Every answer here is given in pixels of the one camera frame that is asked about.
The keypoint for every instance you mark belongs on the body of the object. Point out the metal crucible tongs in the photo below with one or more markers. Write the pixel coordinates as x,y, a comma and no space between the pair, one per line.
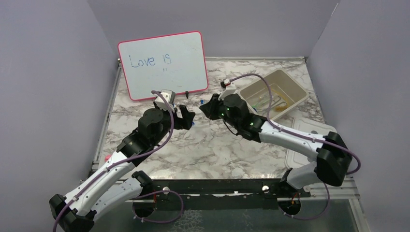
267,101

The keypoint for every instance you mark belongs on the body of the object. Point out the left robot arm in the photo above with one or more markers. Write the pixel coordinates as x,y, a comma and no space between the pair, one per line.
78,210

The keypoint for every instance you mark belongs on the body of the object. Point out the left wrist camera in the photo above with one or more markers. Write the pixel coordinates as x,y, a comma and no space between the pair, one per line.
165,99

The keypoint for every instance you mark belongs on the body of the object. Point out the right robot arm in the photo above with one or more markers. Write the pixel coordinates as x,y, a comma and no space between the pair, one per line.
329,156

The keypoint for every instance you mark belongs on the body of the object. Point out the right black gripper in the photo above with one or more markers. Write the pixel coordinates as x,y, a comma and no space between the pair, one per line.
209,108

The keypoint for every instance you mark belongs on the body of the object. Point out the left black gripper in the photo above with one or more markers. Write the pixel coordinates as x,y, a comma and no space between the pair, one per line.
186,121

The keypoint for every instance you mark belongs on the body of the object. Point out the yellow rubber tubing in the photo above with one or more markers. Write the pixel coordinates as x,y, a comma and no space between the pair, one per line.
281,102

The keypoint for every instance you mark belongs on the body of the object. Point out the beige plastic bin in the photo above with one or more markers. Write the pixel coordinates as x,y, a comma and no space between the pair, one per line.
280,81

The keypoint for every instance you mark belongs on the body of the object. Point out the pink framed whiteboard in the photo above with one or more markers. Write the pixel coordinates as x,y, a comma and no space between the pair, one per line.
174,62

